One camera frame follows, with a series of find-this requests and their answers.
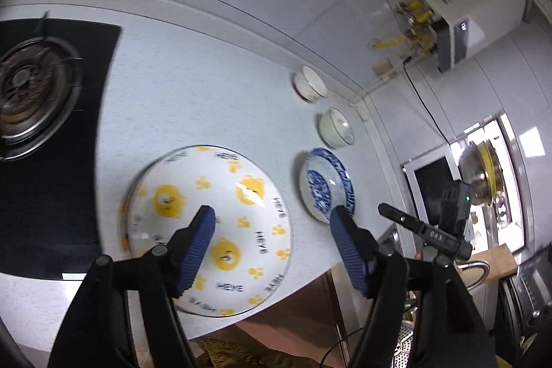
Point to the black glass gas stove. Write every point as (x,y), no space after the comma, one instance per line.
(51,221)

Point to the blue patterned bowl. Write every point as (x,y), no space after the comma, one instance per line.
(321,182)

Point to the small white bowl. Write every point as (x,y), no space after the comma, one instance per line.
(308,85)
(336,128)

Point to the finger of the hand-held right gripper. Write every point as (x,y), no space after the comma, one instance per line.
(431,232)

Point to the bear print plate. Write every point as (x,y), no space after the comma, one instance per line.
(215,178)

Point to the brown board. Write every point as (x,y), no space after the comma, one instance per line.
(500,260)

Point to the chrome faucet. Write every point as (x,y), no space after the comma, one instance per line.
(474,263)

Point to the bare gas burner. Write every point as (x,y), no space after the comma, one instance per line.
(26,92)

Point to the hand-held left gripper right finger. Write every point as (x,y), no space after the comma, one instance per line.
(349,251)

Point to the olive yellow cloth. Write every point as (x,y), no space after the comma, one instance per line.
(258,353)

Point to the white water heater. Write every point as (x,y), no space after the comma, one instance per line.
(474,1)

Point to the black appliance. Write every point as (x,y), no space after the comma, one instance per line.
(530,286)

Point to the window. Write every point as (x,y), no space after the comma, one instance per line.
(511,178)

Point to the yellow basin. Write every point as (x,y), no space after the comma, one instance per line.
(494,165)

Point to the white microwave oven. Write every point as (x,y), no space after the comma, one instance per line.
(433,187)

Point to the brass pipe fittings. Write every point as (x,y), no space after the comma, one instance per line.
(414,12)

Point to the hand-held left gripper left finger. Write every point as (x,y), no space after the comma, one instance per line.
(198,247)

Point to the beige wall socket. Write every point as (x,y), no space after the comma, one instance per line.
(384,68)

